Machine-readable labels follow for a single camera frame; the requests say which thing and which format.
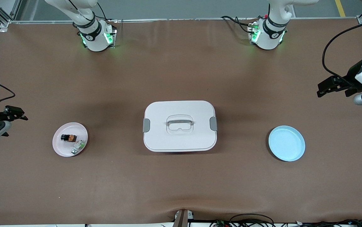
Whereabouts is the pink round plate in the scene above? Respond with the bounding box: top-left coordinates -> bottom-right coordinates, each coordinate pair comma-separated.
52,122 -> 88,157

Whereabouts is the light blue round plate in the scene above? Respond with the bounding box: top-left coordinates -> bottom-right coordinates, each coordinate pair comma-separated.
268,125 -> 306,162

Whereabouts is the white lidded storage box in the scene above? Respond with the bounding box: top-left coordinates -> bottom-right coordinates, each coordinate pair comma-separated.
143,101 -> 218,153

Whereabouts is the brown table mat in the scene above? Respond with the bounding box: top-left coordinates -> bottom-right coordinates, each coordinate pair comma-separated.
0,18 -> 362,225

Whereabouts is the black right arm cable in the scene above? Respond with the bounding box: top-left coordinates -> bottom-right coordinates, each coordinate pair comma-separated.
0,84 -> 16,111

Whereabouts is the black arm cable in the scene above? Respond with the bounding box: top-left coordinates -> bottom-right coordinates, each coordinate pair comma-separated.
322,17 -> 362,85
0,84 -> 16,111

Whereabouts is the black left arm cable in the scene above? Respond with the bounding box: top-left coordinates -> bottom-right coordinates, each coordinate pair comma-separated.
322,17 -> 362,85

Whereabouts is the green and white switch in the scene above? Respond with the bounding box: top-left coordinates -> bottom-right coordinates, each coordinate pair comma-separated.
71,139 -> 86,155

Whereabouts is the black left base cable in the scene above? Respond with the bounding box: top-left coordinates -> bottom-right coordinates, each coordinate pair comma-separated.
221,15 -> 254,34

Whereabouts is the black base cable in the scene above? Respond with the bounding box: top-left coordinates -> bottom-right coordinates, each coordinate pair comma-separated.
88,3 -> 118,23
221,15 -> 254,34

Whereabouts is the black right base cable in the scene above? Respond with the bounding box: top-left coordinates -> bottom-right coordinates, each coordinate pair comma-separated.
88,3 -> 118,23

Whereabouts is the silver table edge rail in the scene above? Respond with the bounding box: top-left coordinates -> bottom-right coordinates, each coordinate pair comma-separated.
9,17 -> 362,24

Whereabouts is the black cable bundle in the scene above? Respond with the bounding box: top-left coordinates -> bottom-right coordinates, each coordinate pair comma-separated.
209,213 -> 362,227

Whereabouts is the metal clamp bracket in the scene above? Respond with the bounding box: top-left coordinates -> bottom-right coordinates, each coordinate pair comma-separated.
174,209 -> 195,227

